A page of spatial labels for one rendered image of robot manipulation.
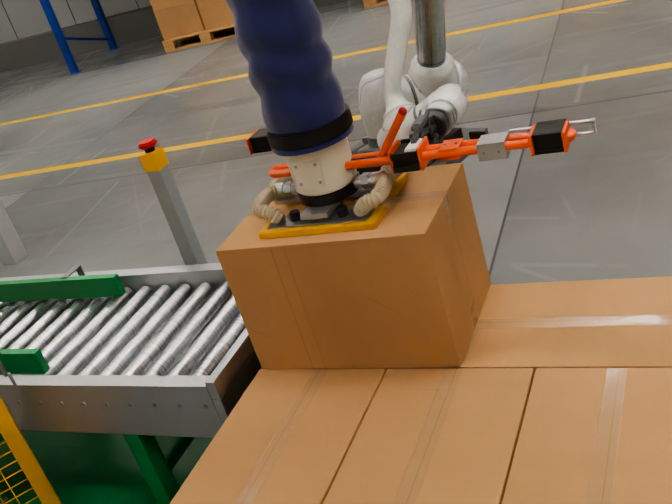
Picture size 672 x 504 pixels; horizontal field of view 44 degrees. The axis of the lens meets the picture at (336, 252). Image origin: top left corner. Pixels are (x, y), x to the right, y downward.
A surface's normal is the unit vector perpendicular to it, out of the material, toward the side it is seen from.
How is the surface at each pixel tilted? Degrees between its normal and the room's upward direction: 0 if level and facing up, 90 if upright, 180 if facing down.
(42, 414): 90
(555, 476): 0
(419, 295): 90
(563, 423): 0
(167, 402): 90
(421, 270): 90
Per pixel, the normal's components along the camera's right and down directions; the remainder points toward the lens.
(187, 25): -0.29, 0.51
